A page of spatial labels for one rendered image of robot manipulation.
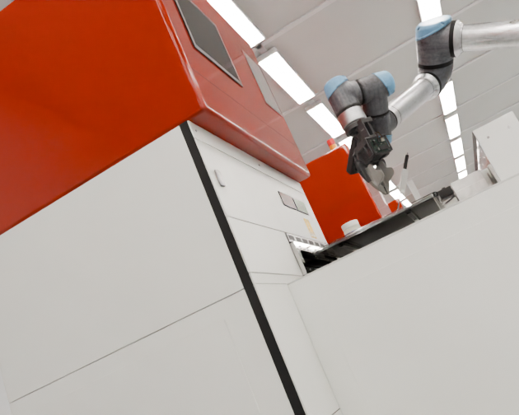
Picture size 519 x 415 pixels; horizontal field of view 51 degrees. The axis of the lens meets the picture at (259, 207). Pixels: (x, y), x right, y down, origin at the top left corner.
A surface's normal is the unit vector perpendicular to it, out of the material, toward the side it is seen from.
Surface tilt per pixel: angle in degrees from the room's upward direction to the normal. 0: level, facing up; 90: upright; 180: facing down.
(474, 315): 90
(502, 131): 90
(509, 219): 90
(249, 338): 90
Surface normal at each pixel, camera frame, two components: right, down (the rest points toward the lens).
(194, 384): -0.38, -0.14
